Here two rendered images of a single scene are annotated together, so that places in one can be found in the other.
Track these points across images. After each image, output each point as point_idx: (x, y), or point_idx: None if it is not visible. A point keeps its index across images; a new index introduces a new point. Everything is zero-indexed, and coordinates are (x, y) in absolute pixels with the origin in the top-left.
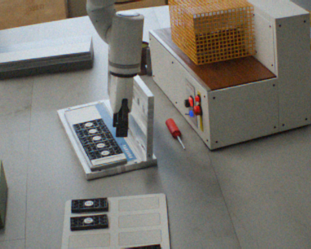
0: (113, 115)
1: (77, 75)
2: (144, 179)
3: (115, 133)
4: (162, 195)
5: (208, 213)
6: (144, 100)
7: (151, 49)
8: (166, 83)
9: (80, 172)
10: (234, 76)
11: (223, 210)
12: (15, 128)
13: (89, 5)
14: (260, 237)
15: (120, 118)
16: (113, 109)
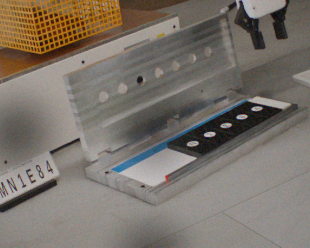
0: (261, 32)
1: None
2: (272, 95)
3: (286, 34)
4: (296, 75)
5: (299, 59)
6: (208, 36)
7: None
8: (57, 124)
9: (296, 127)
10: (132, 16)
11: (288, 57)
12: (225, 228)
13: None
14: None
15: (283, 12)
16: (283, 3)
